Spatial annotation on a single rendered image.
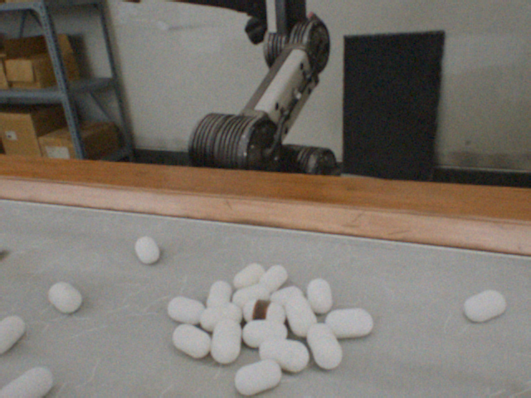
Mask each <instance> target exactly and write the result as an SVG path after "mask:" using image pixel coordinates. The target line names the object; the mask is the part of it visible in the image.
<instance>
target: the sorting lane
mask: <svg viewBox="0 0 531 398"><path fill-rule="evenodd" d="M143 236H148V237H152V239H153V240H154V241H155V243H156V245H157V247H158V249H159V257H158V260H157V261H155V262H154V263H152V264H145V263H144V262H142V261H141V259H140V258H139V256H138V252H137V250H135V246H136V243H137V241H138V240H139V239H141V238H143ZM0 240H1V241H2V243H3V250H2V253H1V254H0V322H1V321H3V319H4V318H8V317H11V316H16V317H19V318H21V319H22V320H23V321H24V323H25V331H24V333H23V335H22V337H21V338H19V339H18V340H17V341H16V342H15V343H14V345H13V346H11V347H10V348H9V349H8V350H7V351H5V352H4V353H3V354H0V390H1V389H2V388H3V387H4V386H6V385H7V384H9V383H10V382H12V381H14V380H16V379H18V378H19V377H21V375H23V374H24V373H25V372H28V371H30V370H31V369H33V367H44V368H46V369H48V370H49V371H50V372H51V374H52V378H53V383H52V387H51V389H50V390H49V391H48V393H47V394H46V395H44V396H43V397H42V398H531V257H527V256H518V255H502V254H493V253H489V252H484V251H475V250H460V249H452V248H442V247H434V245H418V244H410V243H402V242H393V241H385V240H369V239H367V238H361V237H352V236H345V235H329V234H320V233H313V232H305V231H289V230H281V229H273V228H265V227H256V226H242V225H241V224H233V223H225V222H216V221H202V220H194V219H185V218H177V217H169V216H153V215H145V214H137V213H128V212H121V211H104V210H96V209H88V208H79V207H70V206H55V205H47V204H37V203H29V202H20V201H4V200H0ZM253 264H257V265H260V266H262V267H263V268H264V270H265V272H267V271H268V270H269V269H270V268H271V267H272V266H274V265H279V266H283V267H284V268H285V269H286V271H287V279H286V281H285V283H284V284H282V285H281V286H280V287H279V288H278V289H277V290H276V291H278V290H281V289H286V288H289V287H292V286H294V287H297V288H298V289H301V290H302V292H303V295H304V298H306V299H307V300H308V286H309V284H310V282H311V281H313V280H315V279H322V280H324V281H326V282H327V283H328V284H329V287H330V291H331V299H332V304H331V308H330V310H329V311H328V312H327V313H323V314H318V313H314V312H313V311H312V312H313V314H314V316H315V317H316V318H317V324H318V323H323V324H325V319H326V317H327V316H328V314H329V313H331V312H333V311H335V310H344V309H354V308H361V309H364V310H366V311H367V312H369V315H370V316H371V318H372V320H373V327H372V329H371V331H370V332H369V333H368V334H367V335H364V336H361V337H345V338H336V339H337V341H338V343H339V346H340V347H341V350H343V357H342V360H341V362H340V363H339V364H338V365H337V366H336V367H335V368H332V369H325V368H322V367H321V366H320V365H319V364H318V363H317V362H316V361H315V359H314V354H313V352H312V349H310V347H309V344H308V342H307V337H300V336H297V334H295V333H294V332H293V331H292V330H291V328H290V323H289V319H288V318H287V316H286V314H285V321H284V322H283V324H284V325H285V327H286V330H287V335H286V339H285V340H289V341H297V342H301V343H303V344H304V347H305V348H306V350H307V352H308V356H309V359H308V362H307V364H306V366H305V367H304V368H303V370H301V371H297V372H292V371H287V370H286V369H284V368H281V378H280V382H279V384H278V385H276V386H274V387H272V388H270V389H266V390H263V391H261V392H258V393H256V394H254V395H251V396H245V395H243V394H242V393H240V392H239V391H238V389H237V388H236V383H235V379H236V374H237V373H238V371H239V369H240V368H242V367H243V366H248V365H251V364H254V363H257V362H262V359H261V358H260V354H259V349H260V347H251V346H249V345H248V344H247V343H246V342H245V340H243V338H242V330H243V328H245V326H246V325H247V324H248V322H247V321H246V320H245V318H244V314H242V318H241V321H240V322H239V325H240V327H241V343H240V351H239V354H238V356H237V358H236V360H235V361H233V362H230V363H220V362H218V361H216V360H215V359H214V356H212V354H211V349H210V351H209V352H208V354H207V355H205V356H204V357H202V358H194V357H191V355H190V356H189V354H187V353H186V352H184V351H183V350H180V349H178V348H176V347H175V345H174V343H173V333H174V331H175V329H176V327H179V326H180V325H182V324H187V323H182V322H179V321H177V320H173V319H172V318H170V317H169V314H168V305H169V302H170V301H171V300H172V299H175V298H176V297H184V298H186V299H193V300H196V301H198V302H200V303H201V304H202V305H203V306H204V309H208V306H207V300H208V297H209V294H210V290H211V287H212V286H213V285H214V284H215V283H216V282H219V281H223V282H226V283H228V284H229V285H230V286H231V300H230V303H232V299H233V296H234V293H235V292H236V291H237V289H236V288H235V286H234V278H235V276H236V274H238V273H239V272H240V271H242V270H244V269H245V268H247V267H248V266H249V265H253ZM58 282H67V283H68V284H69V285H71V286H72V287H73V288H74V289H76V290H77V291H78V292H79V293H80V295H81V304H80V307H79V308H78V309H77V310H76V311H75V312H73V313H63V312H61V311H60V310H59V309H58V308H57V307H56V305H55V304H53V303H51V302H50V300H49V298H48V292H49V289H51V287H52V286H53V285H55V284H58ZM489 289H492V291H496V292H498V293H500V294H502V295H503V296H504V300H505V303H506V304H505V309H504V311H503V312H502V313H501V314H500V315H498V316H494V317H492V318H490V319H488V320H485V321H484V322H475V321H473V320H471V319H470V318H469V317H467V316H466V314H465V311H464V305H465V301H466V300H467V299H468V298H470V297H474V296H476V295H478V294H481V293H483V292H485V290H488V291H489Z"/></svg>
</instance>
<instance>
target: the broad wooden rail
mask: <svg viewBox="0 0 531 398"><path fill-rule="evenodd" d="M0 200H4V201H20V202H29V203H37V204H47V205H55V206H70V207H79V208H88V209H96V210H104V211H121V212H128V213H137V214H145V215H153V216H169V217H177V218H185V219H194V220H202V221H216V222H225V223H233V224H241V225H242V226H256V227H265V228H273V229H281V230H289V231H305V232H313V233H320V234H329V235H345V236H352V237H361V238H367V239H369V240H385V241H393V242H402V243H410V244H418V245H434V247H442V248H452V249H460V250H475V251H484V252H489V253H493V254H502V255H518V256H527V257H531V189H527V188H512V187H485V186H470V185H456V184H442V182H414V181H401V180H387V179H373V178H359V177H333V176H320V175H307V174H293V173H279V172H253V171H240V170H224V169H212V168H199V167H173V166H159V165H148V164H145V163H118V162H105V161H91V160H77V159H64V158H36V157H29V156H21V155H7V154H0Z"/></svg>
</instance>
